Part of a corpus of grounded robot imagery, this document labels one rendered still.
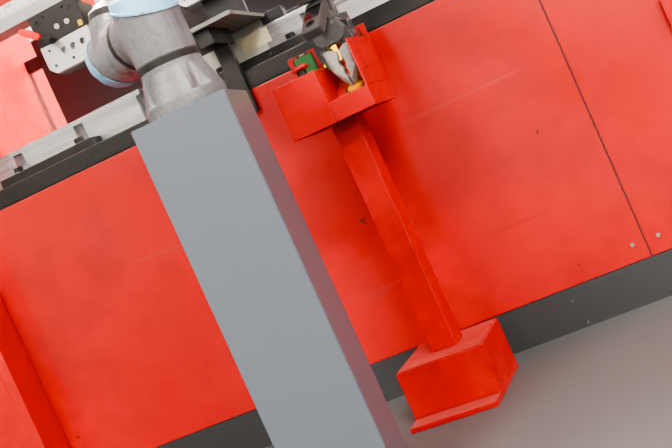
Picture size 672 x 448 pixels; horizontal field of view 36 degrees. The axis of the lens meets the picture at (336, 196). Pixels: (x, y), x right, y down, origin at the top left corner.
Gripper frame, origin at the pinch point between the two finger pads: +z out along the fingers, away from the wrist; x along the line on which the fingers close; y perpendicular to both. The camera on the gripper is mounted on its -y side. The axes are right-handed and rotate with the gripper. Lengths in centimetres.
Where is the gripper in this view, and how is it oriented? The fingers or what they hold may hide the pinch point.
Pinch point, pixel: (351, 79)
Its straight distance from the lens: 223.0
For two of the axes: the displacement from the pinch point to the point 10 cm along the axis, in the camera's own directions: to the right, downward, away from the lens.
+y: 2.9, -2.5, 9.2
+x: -8.5, 3.7, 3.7
